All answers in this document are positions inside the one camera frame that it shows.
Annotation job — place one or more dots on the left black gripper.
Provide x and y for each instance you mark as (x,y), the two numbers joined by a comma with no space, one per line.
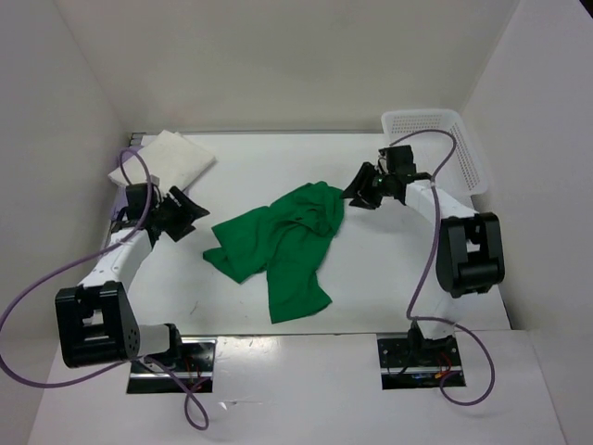
(175,216)

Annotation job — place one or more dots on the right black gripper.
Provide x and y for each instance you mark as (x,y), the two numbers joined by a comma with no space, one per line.
(371,185)

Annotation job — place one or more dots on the cream white t-shirt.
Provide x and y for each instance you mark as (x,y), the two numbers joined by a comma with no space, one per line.
(171,158)

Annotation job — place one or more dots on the purple t-shirt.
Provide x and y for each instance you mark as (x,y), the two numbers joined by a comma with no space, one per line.
(120,200)

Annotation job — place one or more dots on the green t-shirt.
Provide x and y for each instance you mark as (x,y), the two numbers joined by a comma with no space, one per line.
(287,240)

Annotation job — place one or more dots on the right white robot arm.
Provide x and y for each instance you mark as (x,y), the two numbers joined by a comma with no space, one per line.
(465,258)

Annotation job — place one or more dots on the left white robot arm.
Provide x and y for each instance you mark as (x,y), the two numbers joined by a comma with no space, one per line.
(96,324)

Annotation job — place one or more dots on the white plastic basket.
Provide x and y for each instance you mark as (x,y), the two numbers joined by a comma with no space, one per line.
(430,132)

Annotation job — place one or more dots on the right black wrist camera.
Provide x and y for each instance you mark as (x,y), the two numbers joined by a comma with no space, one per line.
(397,160)

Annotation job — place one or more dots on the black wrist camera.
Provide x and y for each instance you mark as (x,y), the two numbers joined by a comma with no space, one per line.
(397,160)
(136,195)

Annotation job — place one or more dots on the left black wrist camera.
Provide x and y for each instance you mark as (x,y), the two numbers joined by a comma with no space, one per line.
(136,195)

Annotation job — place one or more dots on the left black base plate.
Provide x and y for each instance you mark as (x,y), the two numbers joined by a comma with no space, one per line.
(194,368)

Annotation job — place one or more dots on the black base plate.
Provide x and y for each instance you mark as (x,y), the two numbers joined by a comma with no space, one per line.
(404,366)
(194,368)

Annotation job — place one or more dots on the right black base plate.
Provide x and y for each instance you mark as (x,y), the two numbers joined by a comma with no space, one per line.
(404,366)

